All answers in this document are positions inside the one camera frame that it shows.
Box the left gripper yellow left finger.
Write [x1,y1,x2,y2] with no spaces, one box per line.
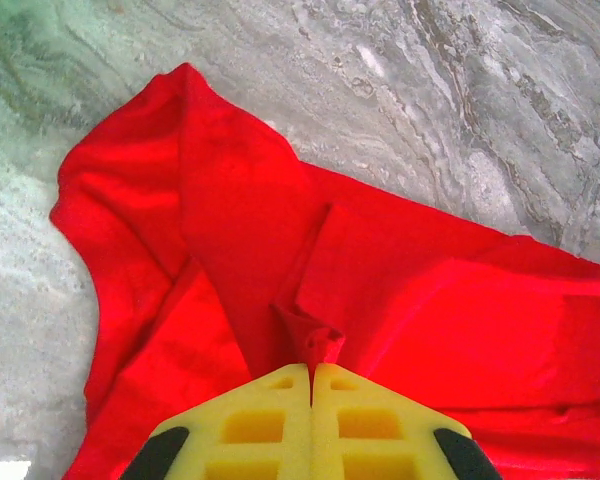
[129,362,314,480]

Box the red bear print t-shirt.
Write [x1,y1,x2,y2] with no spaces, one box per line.
[48,61,600,480]

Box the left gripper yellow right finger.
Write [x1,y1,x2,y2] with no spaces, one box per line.
[309,362,505,480]

